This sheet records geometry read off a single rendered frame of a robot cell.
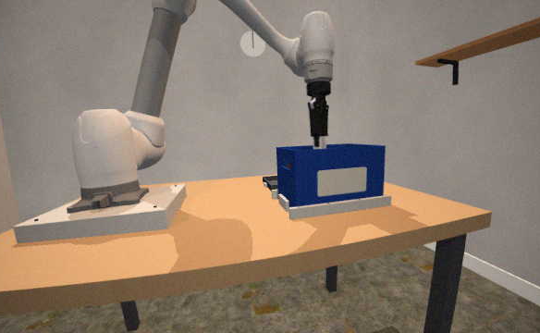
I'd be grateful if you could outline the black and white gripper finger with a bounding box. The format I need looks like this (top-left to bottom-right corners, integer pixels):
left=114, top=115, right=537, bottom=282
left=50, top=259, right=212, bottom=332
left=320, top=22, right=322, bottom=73
left=308, top=98, right=325, bottom=149
left=322, top=101, right=329, bottom=149

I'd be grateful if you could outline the blue plastic crate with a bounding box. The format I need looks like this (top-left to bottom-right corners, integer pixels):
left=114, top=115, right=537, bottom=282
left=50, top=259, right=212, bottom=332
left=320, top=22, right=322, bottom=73
left=277, top=143, right=386, bottom=207

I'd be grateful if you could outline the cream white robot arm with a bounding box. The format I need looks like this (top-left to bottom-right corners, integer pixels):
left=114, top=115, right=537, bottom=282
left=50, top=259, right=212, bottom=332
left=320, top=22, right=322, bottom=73
left=67, top=0, right=335, bottom=214

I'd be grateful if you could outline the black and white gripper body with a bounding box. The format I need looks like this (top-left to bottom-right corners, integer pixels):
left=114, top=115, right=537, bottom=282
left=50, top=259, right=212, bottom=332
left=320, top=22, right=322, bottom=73
left=307, top=80, right=331, bottom=112

